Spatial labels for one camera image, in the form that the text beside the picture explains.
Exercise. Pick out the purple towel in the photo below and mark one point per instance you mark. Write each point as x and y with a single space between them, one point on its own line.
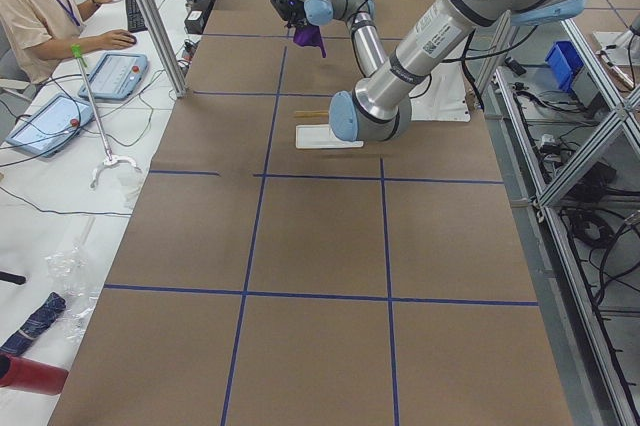
310 36

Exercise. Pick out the left wooden rack rod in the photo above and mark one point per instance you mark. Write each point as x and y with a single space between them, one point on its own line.
311 114

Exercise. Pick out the white towel rack base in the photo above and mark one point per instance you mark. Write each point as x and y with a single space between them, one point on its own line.
311 137

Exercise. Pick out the operator hand on mouse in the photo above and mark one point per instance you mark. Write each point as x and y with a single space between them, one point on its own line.
118 40

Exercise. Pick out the black control box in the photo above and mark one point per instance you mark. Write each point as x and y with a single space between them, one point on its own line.
198 15

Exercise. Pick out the black keyboard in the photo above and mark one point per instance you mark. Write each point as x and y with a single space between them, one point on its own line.
134 17

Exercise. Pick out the right teach pendant tablet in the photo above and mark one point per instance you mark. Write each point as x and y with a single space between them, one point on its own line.
116 75

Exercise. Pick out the teach pendant tablet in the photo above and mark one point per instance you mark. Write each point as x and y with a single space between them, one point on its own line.
116 75
52 127

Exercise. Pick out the seated person beige shirt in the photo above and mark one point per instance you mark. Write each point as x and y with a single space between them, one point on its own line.
41 32

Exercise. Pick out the left teach pendant tablet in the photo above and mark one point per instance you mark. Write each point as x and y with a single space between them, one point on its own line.
52 127

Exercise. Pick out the blue plastic bin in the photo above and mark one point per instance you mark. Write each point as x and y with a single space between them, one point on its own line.
565 63

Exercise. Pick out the crumpled clear plastic bag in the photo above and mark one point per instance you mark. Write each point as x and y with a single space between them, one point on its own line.
74 278

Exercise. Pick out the folded dark plaid umbrella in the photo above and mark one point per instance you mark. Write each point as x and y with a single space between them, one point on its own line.
34 326

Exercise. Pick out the red cylinder bottle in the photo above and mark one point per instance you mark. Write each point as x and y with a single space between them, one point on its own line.
27 375

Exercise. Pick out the aluminium frame post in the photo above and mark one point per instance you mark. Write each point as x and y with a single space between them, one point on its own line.
163 47

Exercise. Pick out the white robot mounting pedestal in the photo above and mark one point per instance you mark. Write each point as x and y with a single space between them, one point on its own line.
441 97

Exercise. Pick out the aluminium side frame rack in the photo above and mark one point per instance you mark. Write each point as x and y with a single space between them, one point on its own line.
575 166

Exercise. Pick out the black camera tripod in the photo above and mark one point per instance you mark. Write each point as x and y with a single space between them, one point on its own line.
12 278

